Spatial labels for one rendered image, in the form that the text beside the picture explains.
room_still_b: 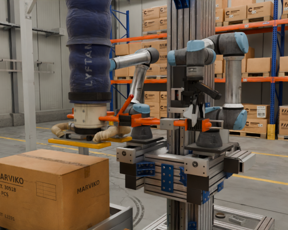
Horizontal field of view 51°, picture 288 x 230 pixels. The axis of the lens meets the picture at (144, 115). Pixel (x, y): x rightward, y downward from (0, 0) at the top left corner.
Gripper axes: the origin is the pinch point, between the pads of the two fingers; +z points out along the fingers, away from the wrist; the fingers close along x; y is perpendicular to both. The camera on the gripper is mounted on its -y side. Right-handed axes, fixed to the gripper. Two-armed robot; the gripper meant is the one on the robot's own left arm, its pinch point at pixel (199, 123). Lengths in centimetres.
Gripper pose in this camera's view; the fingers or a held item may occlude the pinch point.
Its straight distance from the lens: 133.2
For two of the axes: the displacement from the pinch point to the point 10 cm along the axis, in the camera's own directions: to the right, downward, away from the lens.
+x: -5.3, 0.8, -8.5
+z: 0.0, 10.0, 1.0
